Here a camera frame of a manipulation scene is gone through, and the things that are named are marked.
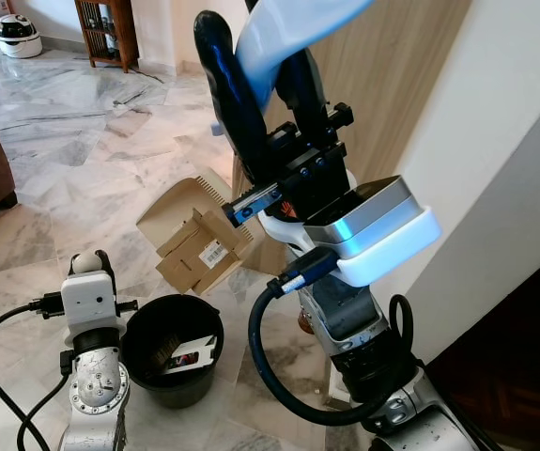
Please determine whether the black plastic bucket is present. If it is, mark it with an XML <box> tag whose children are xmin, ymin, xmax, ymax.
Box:
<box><xmin>121</xmin><ymin>294</ymin><xmax>224</xmax><ymax>409</ymax></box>

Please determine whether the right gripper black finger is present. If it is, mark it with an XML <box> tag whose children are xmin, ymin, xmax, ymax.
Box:
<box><xmin>194</xmin><ymin>10</ymin><xmax>280</xmax><ymax>184</ymax></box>
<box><xmin>277</xmin><ymin>47</ymin><xmax>334</xmax><ymax>147</ymax></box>

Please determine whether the white and black round appliance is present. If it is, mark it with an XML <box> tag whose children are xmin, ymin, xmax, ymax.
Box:
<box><xmin>0</xmin><ymin>13</ymin><xmax>43</xmax><ymax>59</ymax></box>

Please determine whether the white and red card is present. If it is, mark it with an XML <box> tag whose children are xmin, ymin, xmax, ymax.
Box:
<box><xmin>164</xmin><ymin>335</ymin><xmax>220</xmax><ymax>374</ymax></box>

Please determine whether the dark wooden slatted shelf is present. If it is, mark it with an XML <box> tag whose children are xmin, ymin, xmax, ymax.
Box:
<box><xmin>74</xmin><ymin>0</ymin><xmax>141</xmax><ymax>73</ymax></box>

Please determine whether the brown cardboard box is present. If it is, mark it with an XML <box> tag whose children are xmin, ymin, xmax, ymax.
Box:
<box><xmin>155</xmin><ymin>209</ymin><xmax>252</xmax><ymax>294</ymax></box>

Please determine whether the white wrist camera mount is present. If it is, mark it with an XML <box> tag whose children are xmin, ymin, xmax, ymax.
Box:
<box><xmin>60</xmin><ymin>272</ymin><xmax>120</xmax><ymax>332</ymax></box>
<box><xmin>258</xmin><ymin>174</ymin><xmax>440</xmax><ymax>288</ymax></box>

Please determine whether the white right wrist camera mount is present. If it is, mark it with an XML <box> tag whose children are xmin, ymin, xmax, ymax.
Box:
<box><xmin>258</xmin><ymin>174</ymin><xmax>440</xmax><ymax>288</ymax></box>

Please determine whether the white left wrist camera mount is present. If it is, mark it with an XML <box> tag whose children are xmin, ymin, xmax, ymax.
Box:
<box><xmin>60</xmin><ymin>272</ymin><xmax>120</xmax><ymax>332</ymax></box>

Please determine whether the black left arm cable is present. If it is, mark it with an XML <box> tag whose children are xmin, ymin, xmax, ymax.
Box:
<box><xmin>0</xmin><ymin>293</ymin><xmax>75</xmax><ymax>451</ymax></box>

